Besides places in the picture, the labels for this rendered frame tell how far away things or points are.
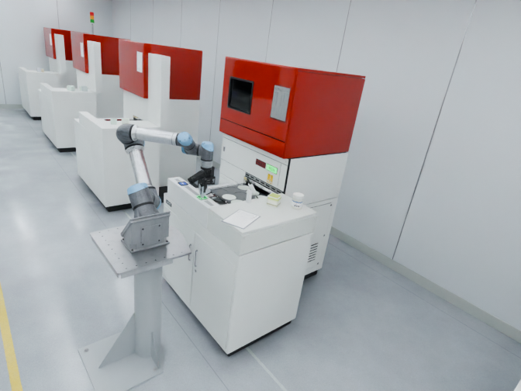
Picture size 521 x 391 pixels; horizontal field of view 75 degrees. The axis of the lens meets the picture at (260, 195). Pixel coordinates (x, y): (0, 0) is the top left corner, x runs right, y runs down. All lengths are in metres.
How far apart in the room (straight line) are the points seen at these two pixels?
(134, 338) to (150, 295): 0.38
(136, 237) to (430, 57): 2.81
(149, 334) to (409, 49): 3.13
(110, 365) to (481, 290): 2.94
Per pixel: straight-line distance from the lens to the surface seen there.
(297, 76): 2.28
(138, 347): 2.46
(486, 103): 3.31
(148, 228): 1.90
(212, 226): 2.11
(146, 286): 2.12
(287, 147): 2.35
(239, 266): 1.97
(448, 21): 3.51
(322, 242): 3.15
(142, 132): 2.13
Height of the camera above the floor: 1.85
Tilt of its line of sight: 22 degrees down
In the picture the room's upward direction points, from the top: 8 degrees clockwise
